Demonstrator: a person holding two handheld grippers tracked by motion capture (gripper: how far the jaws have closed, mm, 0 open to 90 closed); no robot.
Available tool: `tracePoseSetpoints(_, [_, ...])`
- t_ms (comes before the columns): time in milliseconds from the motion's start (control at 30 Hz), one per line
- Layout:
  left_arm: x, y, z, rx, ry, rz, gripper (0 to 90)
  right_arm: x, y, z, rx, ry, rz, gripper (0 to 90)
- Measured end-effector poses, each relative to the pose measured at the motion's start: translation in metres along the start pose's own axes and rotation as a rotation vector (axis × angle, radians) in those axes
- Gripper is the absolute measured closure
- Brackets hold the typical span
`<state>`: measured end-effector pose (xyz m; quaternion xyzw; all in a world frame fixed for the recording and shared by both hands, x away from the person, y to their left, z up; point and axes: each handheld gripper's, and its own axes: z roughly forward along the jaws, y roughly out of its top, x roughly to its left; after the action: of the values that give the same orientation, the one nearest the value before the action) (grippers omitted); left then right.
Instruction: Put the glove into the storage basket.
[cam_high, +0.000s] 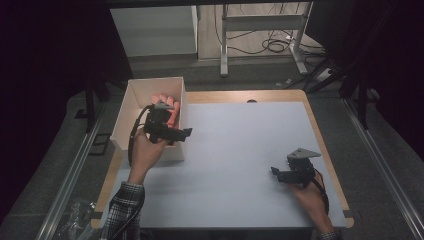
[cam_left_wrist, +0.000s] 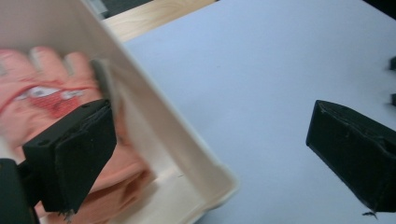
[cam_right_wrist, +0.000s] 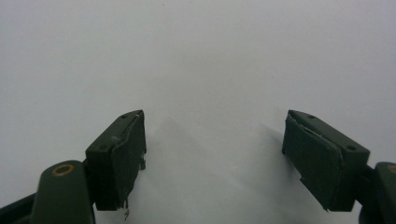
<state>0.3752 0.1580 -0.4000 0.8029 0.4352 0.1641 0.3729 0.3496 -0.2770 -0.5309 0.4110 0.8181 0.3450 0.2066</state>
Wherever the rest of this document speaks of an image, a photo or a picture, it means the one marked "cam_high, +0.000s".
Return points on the white power strip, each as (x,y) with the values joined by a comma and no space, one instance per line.
(323,75)

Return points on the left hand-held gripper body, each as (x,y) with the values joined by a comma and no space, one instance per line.
(158,123)

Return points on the metal floor rail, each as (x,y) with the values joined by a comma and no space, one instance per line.
(71,176)
(383,160)

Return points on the black stand leg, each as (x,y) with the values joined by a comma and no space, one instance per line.
(361,100)
(90,103)

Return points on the dark curtain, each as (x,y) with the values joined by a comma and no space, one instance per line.
(383,50)
(50,50)

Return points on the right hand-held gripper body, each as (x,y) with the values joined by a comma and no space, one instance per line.
(300,171)

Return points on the clear plastic bag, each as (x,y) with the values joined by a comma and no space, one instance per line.
(78,216)

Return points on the pale blue table mat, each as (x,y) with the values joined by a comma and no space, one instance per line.
(233,150)

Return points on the white box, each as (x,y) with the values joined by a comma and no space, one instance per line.
(143,88)

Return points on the white metal desk frame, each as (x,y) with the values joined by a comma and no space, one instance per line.
(263,22)

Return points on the white cabinet panel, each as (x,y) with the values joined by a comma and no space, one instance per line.
(153,31)

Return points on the person's right hand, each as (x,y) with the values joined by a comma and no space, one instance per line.
(311,198)

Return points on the person's left hand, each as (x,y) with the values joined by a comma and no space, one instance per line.
(143,156)

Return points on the orange rubber glove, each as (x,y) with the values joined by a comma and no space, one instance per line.
(163,99)

